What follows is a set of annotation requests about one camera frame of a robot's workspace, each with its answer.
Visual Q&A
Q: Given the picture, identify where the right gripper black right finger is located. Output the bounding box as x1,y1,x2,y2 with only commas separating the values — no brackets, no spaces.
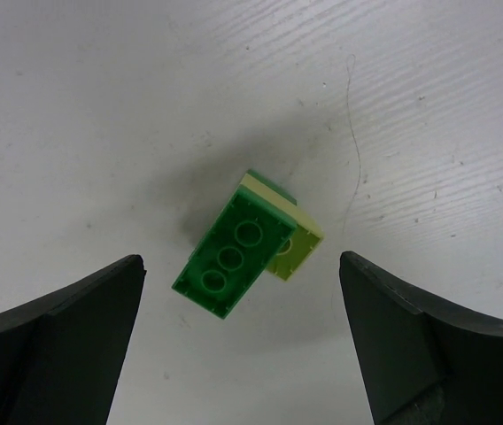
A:
339,251,503,424

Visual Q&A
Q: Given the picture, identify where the dark green long lego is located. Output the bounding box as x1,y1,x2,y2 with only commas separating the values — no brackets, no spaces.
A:
172,169,298,319

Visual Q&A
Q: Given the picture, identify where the lime lego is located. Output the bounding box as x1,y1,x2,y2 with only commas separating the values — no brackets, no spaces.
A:
240,169,324,281

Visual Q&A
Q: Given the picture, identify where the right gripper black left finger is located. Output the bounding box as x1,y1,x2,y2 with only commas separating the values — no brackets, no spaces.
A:
0,255,146,424

